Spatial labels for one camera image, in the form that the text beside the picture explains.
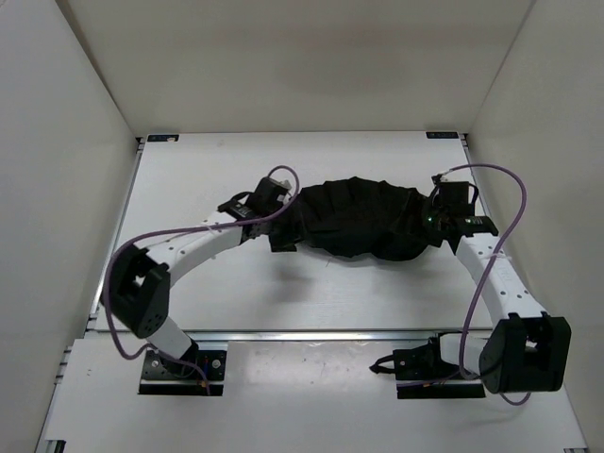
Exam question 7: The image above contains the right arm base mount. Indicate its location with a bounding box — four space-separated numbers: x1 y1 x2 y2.
369 336 486 400

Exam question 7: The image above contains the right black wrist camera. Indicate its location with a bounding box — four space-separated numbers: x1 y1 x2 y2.
434 180 479 216

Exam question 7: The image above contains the left blue label sticker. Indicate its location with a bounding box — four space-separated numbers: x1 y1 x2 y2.
146 134 179 143

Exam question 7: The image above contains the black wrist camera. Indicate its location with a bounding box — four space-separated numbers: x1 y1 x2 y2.
246 176 292 216
434 180 479 216

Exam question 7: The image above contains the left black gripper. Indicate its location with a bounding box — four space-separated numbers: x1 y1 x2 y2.
265 198 315 251

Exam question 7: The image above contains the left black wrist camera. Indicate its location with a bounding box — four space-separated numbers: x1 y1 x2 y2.
246 176 292 216

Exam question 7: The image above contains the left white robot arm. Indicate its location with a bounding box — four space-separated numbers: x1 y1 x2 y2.
101 193 297 380

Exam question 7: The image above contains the right blue label sticker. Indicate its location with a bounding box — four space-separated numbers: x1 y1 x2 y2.
426 131 459 140

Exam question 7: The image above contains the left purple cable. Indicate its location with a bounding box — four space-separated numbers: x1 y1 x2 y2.
104 164 303 393

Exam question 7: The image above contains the black pleated skirt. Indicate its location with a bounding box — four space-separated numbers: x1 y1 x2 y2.
280 176 428 261

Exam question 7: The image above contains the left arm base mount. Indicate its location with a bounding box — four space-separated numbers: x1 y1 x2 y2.
138 345 227 397

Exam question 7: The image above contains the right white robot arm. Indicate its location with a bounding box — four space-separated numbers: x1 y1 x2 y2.
370 212 571 397

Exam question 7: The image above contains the blue label sticker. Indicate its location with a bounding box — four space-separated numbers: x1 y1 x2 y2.
426 131 459 140
146 134 179 143

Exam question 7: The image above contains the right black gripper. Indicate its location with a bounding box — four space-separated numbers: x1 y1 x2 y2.
389 193 447 248

